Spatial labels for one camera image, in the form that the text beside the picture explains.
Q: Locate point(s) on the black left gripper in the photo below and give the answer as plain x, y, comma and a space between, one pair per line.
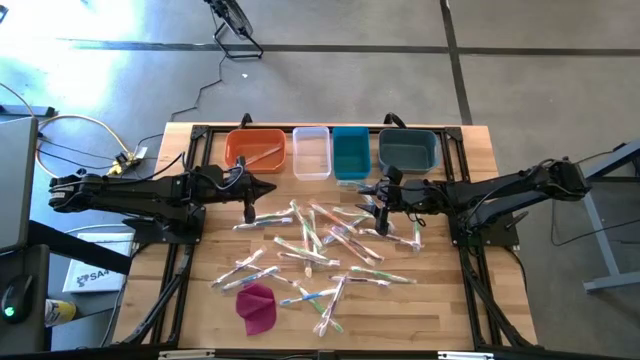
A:
212, 185

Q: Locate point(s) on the clear plastic bin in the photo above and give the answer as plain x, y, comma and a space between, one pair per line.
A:
311, 160

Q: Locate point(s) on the black floor fan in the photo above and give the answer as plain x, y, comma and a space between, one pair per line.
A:
232, 15

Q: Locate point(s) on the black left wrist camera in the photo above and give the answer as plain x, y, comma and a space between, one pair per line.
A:
239, 187

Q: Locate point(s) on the yellow plug cluster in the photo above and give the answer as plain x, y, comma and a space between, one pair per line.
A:
122, 162

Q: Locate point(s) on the yellow can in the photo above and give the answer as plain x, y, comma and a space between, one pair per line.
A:
60, 312

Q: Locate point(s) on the green toothbrush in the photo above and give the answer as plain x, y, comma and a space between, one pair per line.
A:
313, 230
417, 235
305, 251
320, 309
350, 212
304, 224
272, 215
382, 275

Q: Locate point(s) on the orange plastic bin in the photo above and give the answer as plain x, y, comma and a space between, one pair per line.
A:
250, 142

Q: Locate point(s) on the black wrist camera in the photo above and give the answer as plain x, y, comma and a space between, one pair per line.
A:
239, 187
404, 195

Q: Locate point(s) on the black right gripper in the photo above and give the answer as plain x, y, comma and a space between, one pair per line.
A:
422, 196

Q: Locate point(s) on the magenta folded cloth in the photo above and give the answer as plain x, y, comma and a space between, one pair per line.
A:
256, 310

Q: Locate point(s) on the silver metal bracket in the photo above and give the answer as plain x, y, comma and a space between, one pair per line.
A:
185, 355
465, 356

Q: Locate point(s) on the white printed box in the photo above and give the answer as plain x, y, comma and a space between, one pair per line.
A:
95, 280

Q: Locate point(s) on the blue toothbrush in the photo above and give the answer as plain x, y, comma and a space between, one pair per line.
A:
307, 297
262, 224
250, 279
369, 201
345, 231
350, 185

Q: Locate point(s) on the purple toothbrush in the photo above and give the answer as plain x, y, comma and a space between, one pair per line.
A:
360, 280
331, 305
300, 258
237, 267
362, 246
395, 239
270, 274

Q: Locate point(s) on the dark slate plastic bin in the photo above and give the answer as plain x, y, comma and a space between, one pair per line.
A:
407, 155

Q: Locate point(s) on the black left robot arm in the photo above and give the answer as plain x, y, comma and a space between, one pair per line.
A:
125, 192

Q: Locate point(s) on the grey laptop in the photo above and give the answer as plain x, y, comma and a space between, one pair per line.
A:
17, 185

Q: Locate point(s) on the black computer mouse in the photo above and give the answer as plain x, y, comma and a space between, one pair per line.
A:
17, 297

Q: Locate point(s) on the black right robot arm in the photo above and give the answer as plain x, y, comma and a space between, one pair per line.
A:
500, 192

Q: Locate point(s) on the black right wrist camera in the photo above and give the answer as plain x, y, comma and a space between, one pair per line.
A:
404, 195

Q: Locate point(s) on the teal plastic bin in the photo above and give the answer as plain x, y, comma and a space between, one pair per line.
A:
351, 155

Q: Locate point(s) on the black side desk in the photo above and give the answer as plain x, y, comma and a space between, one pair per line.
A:
75, 245

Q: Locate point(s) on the grey metal desk frame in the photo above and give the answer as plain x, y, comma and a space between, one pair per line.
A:
600, 235

